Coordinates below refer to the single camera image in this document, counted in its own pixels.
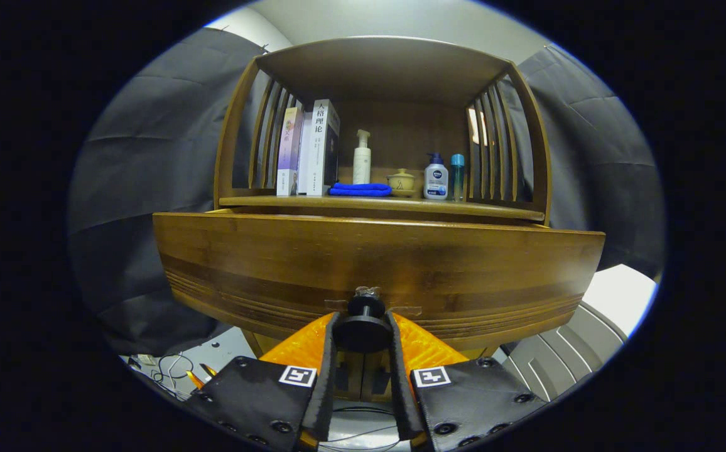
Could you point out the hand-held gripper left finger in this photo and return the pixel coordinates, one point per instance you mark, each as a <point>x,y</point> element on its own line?
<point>322,402</point>

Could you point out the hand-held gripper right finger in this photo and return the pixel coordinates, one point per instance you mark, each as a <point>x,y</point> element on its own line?
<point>400,402</point>

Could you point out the black drawer knob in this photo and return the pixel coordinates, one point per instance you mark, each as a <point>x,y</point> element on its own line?
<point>363,329</point>

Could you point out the wooden drawer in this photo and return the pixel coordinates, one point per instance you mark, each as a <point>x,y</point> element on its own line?
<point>369,251</point>

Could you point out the wooden cabinet door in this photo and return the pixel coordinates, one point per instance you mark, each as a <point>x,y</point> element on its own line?
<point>379,376</point>
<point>350,376</point>

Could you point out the wooden countertop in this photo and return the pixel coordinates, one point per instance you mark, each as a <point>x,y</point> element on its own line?
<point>400,204</point>

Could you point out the wooden cabinet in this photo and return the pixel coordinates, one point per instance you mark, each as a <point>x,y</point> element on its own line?
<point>400,125</point>

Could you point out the white ribbed panel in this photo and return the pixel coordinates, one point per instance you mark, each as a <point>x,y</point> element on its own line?
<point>558,361</point>

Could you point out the blue folded cloth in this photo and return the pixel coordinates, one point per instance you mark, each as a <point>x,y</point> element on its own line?
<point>360,189</point>

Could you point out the yellow lidded teacup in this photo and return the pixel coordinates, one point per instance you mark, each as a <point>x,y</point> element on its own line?
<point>400,182</point>

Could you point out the white blue pump bottle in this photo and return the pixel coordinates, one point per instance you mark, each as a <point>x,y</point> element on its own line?
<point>436,182</point>

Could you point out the teal bottle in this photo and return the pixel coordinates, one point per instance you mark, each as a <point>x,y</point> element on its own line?
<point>457,179</point>

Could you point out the tall white pump bottle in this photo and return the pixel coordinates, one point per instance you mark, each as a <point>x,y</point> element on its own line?
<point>362,166</point>

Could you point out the thin white book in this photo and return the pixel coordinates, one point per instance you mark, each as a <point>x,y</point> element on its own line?
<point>304,163</point>

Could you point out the thick white black book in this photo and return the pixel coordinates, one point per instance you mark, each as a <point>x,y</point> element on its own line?
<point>319,150</point>

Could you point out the purple white book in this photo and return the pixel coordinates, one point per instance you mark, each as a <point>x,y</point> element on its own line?
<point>289,144</point>

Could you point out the black backdrop cloth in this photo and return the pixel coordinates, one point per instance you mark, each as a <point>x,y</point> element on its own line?
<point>149,157</point>

